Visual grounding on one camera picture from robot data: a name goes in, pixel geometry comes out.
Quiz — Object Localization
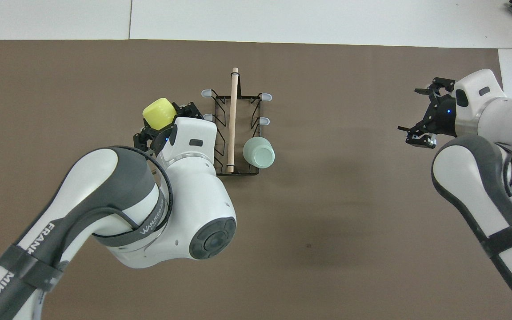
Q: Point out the yellow plastic cup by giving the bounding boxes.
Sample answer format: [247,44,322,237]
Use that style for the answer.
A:
[142,98,177,131]

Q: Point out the brown table mat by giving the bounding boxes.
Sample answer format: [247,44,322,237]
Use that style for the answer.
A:
[0,39,512,320]

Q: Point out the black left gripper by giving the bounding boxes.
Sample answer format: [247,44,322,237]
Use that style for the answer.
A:
[134,102,204,154]

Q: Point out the black wire cup rack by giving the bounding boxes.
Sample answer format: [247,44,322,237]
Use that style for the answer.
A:
[201,68,273,176]

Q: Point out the pale green plastic cup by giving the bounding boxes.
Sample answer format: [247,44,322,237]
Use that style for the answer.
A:
[243,136,276,169]

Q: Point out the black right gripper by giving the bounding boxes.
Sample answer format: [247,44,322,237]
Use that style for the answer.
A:
[398,78,456,148]

